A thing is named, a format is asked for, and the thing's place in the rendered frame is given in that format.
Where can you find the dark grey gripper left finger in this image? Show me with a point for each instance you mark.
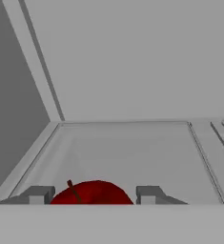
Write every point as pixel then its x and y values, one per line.
pixel 37 193

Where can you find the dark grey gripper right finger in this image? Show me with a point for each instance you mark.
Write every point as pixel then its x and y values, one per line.
pixel 148 193

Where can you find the red apple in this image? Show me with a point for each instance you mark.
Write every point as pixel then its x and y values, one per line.
pixel 94 193

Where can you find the grey fridge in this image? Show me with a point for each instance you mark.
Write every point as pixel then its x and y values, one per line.
pixel 132 63

